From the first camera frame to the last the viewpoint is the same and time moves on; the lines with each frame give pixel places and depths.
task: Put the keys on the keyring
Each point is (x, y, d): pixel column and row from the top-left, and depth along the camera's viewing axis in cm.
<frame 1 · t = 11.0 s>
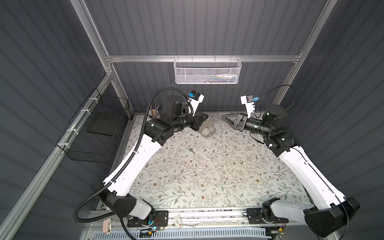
left hand: (208, 115, 64), fingers closed
right hand: (225, 119, 62), fingers open
key with green cap: (188, 150, 101), on the table

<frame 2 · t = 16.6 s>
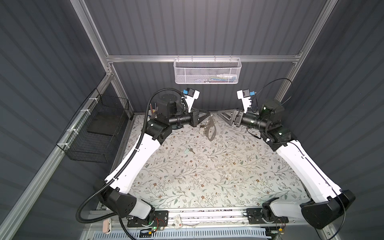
left hand: (210, 113, 63), fingers closed
right hand: (221, 114, 61), fingers open
the named things where they were.

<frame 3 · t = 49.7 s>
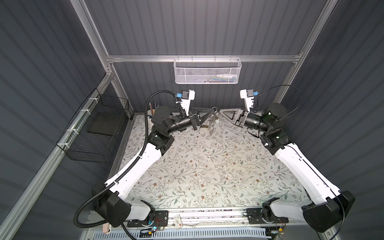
left hand: (215, 111, 56), fingers closed
right hand: (221, 115, 58), fingers closed
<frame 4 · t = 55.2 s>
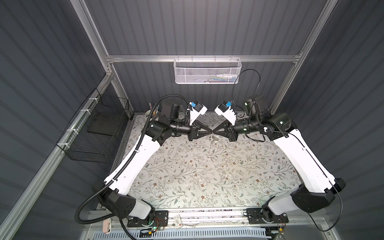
left hand: (212, 131, 62), fingers closed
right hand: (215, 132, 62), fingers closed
